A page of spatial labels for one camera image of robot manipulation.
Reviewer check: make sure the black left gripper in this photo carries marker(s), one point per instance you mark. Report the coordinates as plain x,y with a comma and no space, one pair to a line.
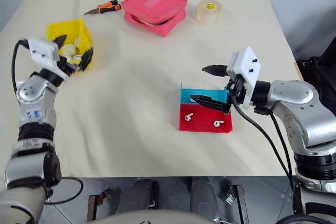
65,65

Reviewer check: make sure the orange black pliers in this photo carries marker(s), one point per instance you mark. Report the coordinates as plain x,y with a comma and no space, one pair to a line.
107,6

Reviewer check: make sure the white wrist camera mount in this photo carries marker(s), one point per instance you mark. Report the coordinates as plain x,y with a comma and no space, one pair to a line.
42,49
246,61

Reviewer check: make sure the pink fabric pouch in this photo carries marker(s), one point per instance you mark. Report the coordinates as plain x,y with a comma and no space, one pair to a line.
157,3

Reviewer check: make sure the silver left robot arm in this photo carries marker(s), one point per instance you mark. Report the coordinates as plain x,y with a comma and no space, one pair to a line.
34,90

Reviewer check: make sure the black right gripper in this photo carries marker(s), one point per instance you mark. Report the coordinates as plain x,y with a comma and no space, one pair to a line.
236,86

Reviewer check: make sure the white earbud charging case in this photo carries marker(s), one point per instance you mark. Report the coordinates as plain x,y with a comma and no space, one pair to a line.
67,49
74,58

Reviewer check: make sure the white earbud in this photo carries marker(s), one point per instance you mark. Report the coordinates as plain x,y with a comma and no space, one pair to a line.
188,116
218,123
193,100

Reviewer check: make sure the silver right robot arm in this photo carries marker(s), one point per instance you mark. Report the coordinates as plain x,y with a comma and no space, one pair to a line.
294,95

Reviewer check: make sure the clear tape roll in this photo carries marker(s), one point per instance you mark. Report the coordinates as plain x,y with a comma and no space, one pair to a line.
210,14

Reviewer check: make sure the red plastic tray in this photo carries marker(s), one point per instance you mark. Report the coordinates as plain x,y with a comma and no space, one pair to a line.
204,121

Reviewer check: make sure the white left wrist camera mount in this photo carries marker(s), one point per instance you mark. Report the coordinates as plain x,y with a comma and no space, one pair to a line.
42,49

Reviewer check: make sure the yellow plastic bin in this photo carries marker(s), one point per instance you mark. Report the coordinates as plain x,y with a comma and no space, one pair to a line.
71,28

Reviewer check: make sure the black equipment beside table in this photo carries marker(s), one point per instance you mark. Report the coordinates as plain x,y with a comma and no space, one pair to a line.
320,72

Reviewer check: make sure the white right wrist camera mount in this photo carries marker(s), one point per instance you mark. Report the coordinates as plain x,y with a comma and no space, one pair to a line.
246,61

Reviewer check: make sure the rusty metal bracket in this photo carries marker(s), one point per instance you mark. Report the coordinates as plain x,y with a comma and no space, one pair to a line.
240,203
92,208

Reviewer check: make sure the teal plastic tray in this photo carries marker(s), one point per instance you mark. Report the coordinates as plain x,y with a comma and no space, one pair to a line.
202,94

